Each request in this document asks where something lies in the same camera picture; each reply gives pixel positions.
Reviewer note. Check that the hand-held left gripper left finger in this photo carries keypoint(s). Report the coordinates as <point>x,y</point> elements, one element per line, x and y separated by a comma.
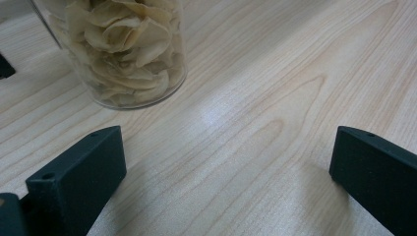
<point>78,177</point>

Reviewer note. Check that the clear jar of dried slices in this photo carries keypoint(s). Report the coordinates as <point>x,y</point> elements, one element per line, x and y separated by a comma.
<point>128,49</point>

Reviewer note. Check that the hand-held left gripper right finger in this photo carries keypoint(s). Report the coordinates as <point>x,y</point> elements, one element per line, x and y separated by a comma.
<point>377,173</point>

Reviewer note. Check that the dark object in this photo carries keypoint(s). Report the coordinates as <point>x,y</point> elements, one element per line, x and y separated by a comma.
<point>5,69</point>

